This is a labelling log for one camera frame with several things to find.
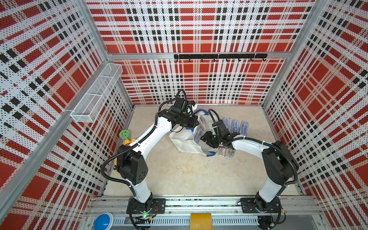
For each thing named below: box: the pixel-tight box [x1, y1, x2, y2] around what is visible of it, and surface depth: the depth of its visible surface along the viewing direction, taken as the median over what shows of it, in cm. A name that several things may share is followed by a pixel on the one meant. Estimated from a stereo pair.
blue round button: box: [93, 212, 115, 230], surface depth 69 cm
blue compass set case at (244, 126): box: [240, 120, 249, 137], surface depth 107 cm
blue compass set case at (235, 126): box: [230, 119, 240, 133], surface depth 109 cm
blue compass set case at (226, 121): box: [222, 116, 231, 129], surface depth 113 cm
